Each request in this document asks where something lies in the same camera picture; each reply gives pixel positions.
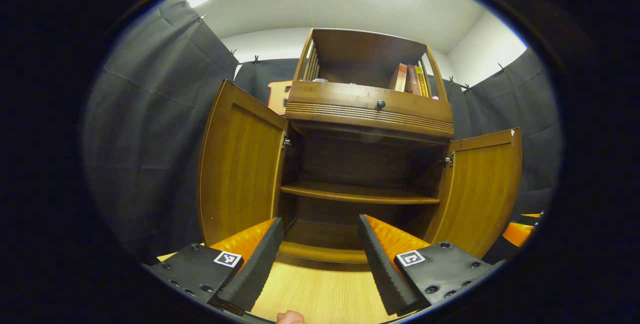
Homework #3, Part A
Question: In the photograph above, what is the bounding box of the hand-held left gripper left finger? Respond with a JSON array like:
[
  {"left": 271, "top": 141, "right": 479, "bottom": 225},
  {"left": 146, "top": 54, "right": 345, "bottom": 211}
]
[{"left": 145, "top": 216, "right": 285, "bottom": 316}]

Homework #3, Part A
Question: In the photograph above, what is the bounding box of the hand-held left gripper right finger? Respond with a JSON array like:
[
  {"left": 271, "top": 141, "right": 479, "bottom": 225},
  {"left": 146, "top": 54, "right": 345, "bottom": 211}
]
[{"left": 357, "top": 214, "right": 507, "bottom": 317}]

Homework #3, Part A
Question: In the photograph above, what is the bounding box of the wooden cabinet door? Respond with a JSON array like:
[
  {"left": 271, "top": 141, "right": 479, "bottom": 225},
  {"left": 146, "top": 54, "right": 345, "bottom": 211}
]
[
  {"left": 197, "top": 79, "right": 290, "bottom": 247},
  {"left": 423, "top": 127, "right": 523, "bottom": 260}
]

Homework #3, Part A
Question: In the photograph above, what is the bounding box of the wooden inner cabinet shelf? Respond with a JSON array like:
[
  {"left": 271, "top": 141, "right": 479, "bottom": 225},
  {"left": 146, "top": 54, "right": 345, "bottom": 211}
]
[{"left": 280, "top": 180, "right": 442, "bottom": 205}]

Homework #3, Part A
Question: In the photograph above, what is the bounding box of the wooden cabinet drawer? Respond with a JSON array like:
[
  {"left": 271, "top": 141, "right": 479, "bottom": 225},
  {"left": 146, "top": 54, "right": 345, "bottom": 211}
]
[{"left": 285, "top": 80, "right": 455, "bottom": 140}]

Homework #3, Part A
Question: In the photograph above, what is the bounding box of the yellow book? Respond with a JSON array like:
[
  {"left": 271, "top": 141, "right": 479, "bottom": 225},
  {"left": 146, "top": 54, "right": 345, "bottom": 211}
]
[{"left": 414, "top": 65, "right": 430, "bottom": 98}]

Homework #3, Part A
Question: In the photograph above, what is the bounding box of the black backdrop cloth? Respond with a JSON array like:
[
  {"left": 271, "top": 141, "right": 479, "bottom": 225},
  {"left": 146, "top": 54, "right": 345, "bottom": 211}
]
[{"left": 82, "top": 0, "right": 563, "bottom": 265}]

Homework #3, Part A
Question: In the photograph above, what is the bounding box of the beige book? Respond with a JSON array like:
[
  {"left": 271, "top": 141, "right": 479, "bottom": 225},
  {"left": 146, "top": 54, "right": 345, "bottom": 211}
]
[{"left": 389, "top": 63, "right": 409, "bottom": 92}]

